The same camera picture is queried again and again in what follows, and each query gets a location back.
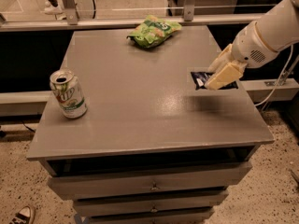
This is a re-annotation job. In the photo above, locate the bottom grey drawer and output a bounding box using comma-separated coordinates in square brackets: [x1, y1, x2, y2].
[90, 207, 214, 224]

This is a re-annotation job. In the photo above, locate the top grey drawer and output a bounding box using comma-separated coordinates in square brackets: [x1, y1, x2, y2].
[49, 161, 251, 200]

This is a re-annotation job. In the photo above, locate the middle grey drawer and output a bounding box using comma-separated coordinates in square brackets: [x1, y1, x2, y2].
[74, 189, 228, 217]

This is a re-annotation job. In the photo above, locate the white green soda can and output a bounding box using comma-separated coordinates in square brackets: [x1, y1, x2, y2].
[50, 69, 87, 119]

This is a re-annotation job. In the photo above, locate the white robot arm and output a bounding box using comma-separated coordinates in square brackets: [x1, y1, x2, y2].
[205, 0, 299, 90]

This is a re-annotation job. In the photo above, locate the grey drawer cabinet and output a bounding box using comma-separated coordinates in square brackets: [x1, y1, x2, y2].
[25, 25, 276, 224]

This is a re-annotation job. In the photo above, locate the grey drawer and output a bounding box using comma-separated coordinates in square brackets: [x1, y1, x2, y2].
[90, 207, 214, 224]
[74, 189, 228, 217]
[49, 161, 251, 200]

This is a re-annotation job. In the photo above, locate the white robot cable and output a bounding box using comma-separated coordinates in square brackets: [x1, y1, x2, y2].
[253, 44, 295, 108]

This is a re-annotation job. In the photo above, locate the blue rxbar blueberry bar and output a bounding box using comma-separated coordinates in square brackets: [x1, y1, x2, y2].
[191, 72, 238, 91]

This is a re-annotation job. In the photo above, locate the black white sneaker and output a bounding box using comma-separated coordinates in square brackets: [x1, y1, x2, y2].
[9, 205, 36, 224]

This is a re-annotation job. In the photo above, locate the metal railing frame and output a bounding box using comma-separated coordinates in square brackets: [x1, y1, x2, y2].
[0, 0, 264, 32]

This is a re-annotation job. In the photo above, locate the green rice chip bag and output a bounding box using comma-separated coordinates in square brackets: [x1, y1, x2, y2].
[127, 15, 181, 49]

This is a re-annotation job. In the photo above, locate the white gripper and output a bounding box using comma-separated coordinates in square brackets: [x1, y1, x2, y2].
[205, 21, 278, 90]

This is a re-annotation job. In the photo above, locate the black floor cable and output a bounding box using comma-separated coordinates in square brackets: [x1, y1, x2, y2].
[20, 119, 37, 134]

